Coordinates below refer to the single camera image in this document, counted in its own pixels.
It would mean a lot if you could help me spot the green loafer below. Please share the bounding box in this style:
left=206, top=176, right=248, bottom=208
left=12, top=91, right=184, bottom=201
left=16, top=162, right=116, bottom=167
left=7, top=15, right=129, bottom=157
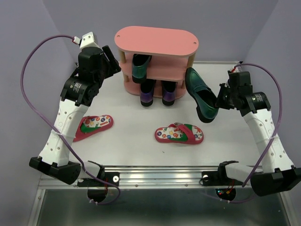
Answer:
left=132, top=54, right=152, bottom=83
left=185, top=67, right=218, bottom=123

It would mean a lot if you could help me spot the purple loafer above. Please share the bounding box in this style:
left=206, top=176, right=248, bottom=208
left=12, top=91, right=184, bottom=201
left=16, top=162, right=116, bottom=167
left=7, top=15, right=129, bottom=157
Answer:
left=161, top=81, right=177, bottom=106
left=140, top=79, right=156, bottom=107

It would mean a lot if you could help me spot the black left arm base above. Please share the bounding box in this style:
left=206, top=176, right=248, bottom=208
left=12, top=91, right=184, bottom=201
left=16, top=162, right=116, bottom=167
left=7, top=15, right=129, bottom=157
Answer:
left=77, top=161, right=121, bottom=205

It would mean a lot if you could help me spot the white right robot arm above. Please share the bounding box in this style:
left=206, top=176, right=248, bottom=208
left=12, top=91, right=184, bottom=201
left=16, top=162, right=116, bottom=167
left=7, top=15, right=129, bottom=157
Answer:
left=216, top=72, right=301, bottom=196

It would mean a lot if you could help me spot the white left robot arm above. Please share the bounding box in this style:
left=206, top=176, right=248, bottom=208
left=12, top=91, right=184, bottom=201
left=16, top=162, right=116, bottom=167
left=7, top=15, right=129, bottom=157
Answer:
left=29, top=46, right=121, bottom=185

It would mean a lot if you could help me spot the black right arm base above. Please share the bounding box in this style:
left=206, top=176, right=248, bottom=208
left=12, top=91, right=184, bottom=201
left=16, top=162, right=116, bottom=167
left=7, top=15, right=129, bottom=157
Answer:
left=199, top=160, right=245, bottom=201

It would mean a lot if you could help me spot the pink three-tier shoe shelf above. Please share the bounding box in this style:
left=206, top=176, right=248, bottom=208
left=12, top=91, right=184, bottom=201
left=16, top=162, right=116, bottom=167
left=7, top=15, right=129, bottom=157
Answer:
left=114, top=26, right=199, bottom=98

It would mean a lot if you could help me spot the red flip-flop centre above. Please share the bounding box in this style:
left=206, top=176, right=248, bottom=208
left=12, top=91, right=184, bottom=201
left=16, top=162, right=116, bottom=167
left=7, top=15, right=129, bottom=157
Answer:
left=154, top=122, right=204, bottom=145

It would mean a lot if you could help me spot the red flip-flop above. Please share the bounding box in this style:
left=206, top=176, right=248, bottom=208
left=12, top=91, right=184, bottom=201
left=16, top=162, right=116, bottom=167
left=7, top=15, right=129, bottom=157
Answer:
left=154, top=122, right=204, bottom=145
left=73, top=114, right=114, bottom=142

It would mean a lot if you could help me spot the red flip-flop left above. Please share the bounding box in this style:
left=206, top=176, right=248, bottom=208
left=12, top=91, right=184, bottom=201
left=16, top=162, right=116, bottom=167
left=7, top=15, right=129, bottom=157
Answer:
left=73, top=114, right=114, bottom=142

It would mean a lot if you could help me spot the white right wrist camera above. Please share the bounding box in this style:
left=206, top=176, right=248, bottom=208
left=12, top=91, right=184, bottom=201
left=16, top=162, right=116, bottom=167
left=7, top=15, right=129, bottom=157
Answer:
left=230, top=66, right=242, bottom=73

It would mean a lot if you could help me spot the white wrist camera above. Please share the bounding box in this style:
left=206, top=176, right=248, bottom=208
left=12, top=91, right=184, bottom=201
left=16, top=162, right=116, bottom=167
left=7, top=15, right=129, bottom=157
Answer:
left=79, top=32, right=99, bottom=50
left=230, top=66, right=242, bottom=73

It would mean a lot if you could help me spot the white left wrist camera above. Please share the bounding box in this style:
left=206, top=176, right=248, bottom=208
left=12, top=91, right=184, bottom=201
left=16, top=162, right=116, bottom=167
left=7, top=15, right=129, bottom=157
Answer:
left=79, top=32, right=99, bottom=50

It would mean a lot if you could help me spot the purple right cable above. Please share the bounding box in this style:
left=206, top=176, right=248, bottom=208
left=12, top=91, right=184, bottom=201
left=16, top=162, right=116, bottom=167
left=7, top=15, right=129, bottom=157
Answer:
left=202, top=63, right=282, bottom=203

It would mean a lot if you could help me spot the purple cable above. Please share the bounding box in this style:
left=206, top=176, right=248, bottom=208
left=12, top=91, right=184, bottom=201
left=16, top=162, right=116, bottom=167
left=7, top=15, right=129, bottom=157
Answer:
left=202, top=63, right=282, bottom=203
left=20, top=34, right=121, bottom=205

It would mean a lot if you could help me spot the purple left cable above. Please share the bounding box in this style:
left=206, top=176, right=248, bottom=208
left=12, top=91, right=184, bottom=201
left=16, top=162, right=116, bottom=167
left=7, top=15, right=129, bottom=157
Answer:
left=20, top=34, right=121, bottom=205

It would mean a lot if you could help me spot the aluminium front rail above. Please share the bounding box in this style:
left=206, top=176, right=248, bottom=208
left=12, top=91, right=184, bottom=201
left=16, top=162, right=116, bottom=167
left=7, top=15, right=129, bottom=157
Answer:
left=39, top=165, right=289, bottom=189

